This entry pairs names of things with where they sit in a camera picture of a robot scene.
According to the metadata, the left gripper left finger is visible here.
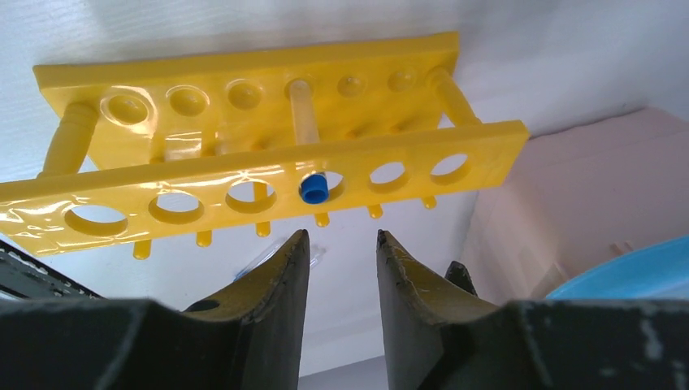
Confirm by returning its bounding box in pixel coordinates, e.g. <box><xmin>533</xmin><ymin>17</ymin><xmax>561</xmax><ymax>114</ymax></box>
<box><xmin>1</xmin><ymin>230</ymin><xmax>311</xmax><ymax>389</ymax></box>

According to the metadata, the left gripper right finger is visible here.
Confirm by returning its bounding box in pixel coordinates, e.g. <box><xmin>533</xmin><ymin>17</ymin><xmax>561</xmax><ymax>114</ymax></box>
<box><xmin>376</xmin><ymin>230</ymin><xmax>688</xmax><ymax>389</ymax></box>

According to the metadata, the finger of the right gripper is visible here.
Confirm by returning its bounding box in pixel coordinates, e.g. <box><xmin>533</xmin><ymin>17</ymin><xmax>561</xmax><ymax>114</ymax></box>
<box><xmin>444</xmin><ymin>261</ymin><xmax>478</xmax><ymax>297</ymax></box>

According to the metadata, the blue-capped clear test tube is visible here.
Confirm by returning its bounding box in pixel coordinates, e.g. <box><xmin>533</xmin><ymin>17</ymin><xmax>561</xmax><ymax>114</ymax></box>
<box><xmin>287</xmin><ymin>79</ymin><xmax>330</xmax><ymax>205</ymax></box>

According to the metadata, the blue plastic box lid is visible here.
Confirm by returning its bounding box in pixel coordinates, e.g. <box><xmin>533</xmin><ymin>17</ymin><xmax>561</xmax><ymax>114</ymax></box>
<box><xmin>548</xmin><ymin>236</ymin><xmax>688</xmax><ymax>300</ymax></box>

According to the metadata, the yellow test tube rack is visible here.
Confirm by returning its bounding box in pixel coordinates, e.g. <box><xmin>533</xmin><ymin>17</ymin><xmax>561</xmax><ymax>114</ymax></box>
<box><xmin>1</xmin><ymin>32</ymin><xmax>530</xmax><ymax>259</ymax></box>

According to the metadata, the pink plastic storage box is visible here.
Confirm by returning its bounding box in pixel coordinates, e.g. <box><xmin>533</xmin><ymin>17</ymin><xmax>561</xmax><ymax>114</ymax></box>
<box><xmin>460</xmin><ymin>108</ymin><xmax>688</xmax><ymax>305</ymax></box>

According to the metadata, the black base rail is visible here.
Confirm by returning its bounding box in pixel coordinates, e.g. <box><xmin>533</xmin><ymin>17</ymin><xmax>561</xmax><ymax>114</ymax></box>
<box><xmin>1</xmin><ymin>240</ymin><xmax>102</xmax><ymax>299</ymax></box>

